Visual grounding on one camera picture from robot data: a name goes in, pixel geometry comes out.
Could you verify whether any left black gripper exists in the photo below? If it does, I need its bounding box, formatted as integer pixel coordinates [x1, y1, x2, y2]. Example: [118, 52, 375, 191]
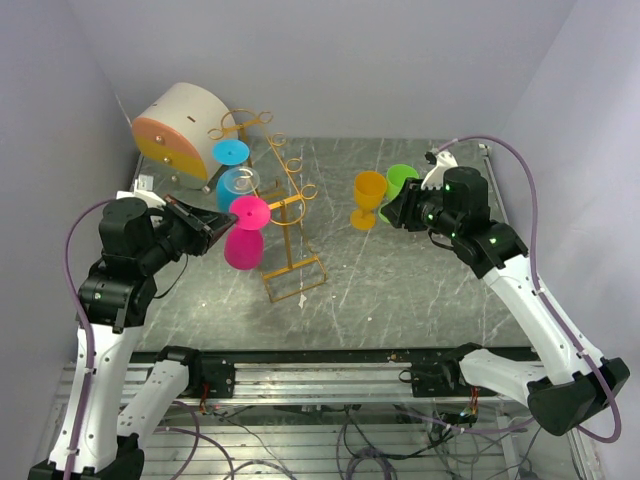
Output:
[138, 194, 237, 273]

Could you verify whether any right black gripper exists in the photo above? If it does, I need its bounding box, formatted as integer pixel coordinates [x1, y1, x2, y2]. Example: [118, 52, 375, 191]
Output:
[381, 177, 462, 240]

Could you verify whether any pink plastic wine glass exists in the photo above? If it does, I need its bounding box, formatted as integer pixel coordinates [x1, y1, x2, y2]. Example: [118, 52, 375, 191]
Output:
[224, 195, 271, 270]

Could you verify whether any green plastic wine glass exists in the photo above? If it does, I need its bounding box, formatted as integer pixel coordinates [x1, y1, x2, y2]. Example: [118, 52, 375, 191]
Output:
[378, 164, 419, 224]

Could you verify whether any orange plastic wine glass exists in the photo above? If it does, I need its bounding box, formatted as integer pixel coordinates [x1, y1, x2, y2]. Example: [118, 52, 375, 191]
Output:
[350, 171, 387, 231]

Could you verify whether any clear wine glass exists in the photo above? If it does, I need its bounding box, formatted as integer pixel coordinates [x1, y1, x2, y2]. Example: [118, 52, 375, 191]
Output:
[221, 166, 260, 195]

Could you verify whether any blue plastic wine glass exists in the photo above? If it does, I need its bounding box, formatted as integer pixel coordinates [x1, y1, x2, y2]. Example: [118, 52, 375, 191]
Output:
[212, 139, 250, 212]

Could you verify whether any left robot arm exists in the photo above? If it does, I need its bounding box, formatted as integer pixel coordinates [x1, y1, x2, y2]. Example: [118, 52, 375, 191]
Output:
[28, 193, 238, 479]

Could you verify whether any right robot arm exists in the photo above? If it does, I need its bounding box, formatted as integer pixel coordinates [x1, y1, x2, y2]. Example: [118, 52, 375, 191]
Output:
[382, 167, 630, 436]

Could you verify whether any white semicircular drawer box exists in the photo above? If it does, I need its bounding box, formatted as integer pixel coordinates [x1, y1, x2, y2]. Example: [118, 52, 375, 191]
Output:
[132, 82, 237, 189]

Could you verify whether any gold wire glass rack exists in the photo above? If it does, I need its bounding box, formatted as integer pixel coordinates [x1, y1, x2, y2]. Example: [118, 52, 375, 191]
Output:
[230, 109, 327, 303]

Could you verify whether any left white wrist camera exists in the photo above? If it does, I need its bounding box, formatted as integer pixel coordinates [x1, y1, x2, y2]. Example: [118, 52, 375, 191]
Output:
[116, 174, 166, 208]

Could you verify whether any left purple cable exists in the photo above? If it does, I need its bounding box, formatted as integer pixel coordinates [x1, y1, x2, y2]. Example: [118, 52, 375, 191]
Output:
[62, 198, 121, 480]

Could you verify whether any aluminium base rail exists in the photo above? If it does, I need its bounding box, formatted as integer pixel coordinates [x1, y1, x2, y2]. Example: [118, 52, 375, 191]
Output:
[54, 349, 581, 406]

